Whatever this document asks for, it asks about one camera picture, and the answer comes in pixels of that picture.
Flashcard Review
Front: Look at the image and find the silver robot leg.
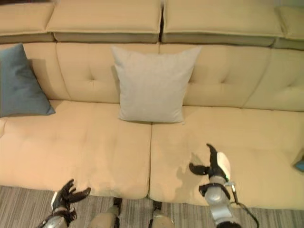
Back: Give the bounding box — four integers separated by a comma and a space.
148, 200, 176, 228
91, 197, 123, 228

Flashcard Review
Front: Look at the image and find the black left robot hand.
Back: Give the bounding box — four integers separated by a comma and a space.
51, 179, 92, 210

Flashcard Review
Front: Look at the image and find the beige leather sofa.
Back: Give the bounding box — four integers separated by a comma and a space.
0, 0, 304, 209

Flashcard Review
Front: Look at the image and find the silver left robot leg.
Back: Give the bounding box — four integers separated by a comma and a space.
91, 197, 123, 228

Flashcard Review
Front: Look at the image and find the grey striped carpet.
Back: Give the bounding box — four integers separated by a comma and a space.
0, 185, 304, 228

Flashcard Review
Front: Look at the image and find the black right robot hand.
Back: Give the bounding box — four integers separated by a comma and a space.
189, 143, 231, 181

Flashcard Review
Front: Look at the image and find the blue square cushion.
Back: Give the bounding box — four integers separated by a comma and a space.
0, 43, 56, 118

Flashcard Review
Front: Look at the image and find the silver right robot leg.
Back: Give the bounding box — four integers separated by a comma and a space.
148, 200, 176, 228

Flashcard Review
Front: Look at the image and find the light grey square cushion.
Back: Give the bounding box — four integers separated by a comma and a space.
111, 46, 202, 124

